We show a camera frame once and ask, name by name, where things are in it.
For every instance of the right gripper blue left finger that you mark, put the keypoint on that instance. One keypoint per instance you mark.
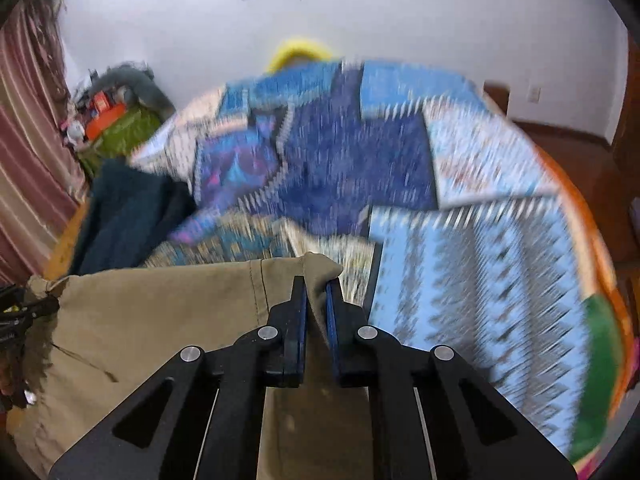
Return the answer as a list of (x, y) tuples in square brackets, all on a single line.
[(285, 365)]

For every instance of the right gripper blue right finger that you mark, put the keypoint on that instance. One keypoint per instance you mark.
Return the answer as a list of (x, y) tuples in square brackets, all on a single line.
[(343, 320)]

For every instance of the olive khaki pants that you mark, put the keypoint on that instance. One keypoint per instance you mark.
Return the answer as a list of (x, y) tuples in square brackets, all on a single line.
[(114, 329)]

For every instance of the striped red beige curtain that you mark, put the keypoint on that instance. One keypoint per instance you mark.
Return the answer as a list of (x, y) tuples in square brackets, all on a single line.
[(42, 183)]

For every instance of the dark teal folded garment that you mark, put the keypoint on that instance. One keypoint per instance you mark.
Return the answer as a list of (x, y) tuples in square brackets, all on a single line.
[(130, 213)]

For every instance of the blue patchwork bedspread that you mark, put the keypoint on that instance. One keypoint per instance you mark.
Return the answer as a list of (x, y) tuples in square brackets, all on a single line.
[(448, 225)]

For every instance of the green storage bag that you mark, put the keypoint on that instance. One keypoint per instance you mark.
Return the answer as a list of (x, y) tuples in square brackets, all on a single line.
[(119, 139)]

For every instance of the orange box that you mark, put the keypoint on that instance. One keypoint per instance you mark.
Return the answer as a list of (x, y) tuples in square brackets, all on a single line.
[(104, 114)]

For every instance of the grey plush toy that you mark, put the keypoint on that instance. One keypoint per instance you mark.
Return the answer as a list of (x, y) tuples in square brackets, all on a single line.
[(139, 88)]

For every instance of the orange yellow fleece blanket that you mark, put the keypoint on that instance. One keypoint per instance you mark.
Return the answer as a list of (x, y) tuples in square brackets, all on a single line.
[(613, 355)]

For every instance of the yellow curved foam tube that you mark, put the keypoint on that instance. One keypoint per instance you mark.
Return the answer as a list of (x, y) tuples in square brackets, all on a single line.
[(298, 51)]

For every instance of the wooden bed post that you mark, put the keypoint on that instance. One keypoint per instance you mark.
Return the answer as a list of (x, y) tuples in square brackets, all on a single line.
[(498, 94)]

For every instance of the white wall outlet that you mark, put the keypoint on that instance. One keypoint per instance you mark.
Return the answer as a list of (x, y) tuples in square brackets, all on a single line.
[(534, 94)]

